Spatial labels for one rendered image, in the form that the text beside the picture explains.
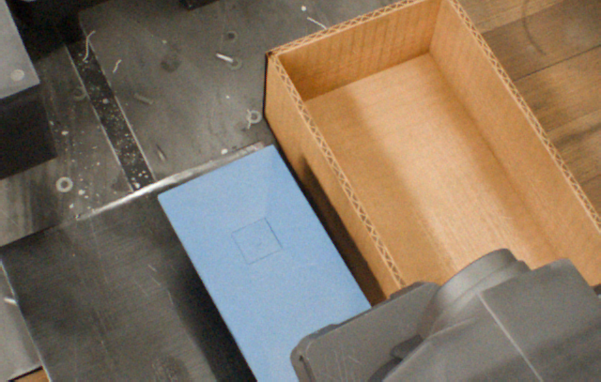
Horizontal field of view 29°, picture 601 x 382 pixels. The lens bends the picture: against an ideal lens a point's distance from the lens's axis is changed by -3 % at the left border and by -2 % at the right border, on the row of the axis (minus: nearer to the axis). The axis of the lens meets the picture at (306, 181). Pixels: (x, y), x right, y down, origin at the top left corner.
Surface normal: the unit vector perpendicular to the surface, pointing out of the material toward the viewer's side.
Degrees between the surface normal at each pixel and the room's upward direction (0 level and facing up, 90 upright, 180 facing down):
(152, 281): 0
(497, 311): 29
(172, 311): 0
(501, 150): 90
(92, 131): 0
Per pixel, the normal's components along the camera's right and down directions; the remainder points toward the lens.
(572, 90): 0.06, -0.47
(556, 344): 0.46, -0.63
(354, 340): 0.29, -0.03
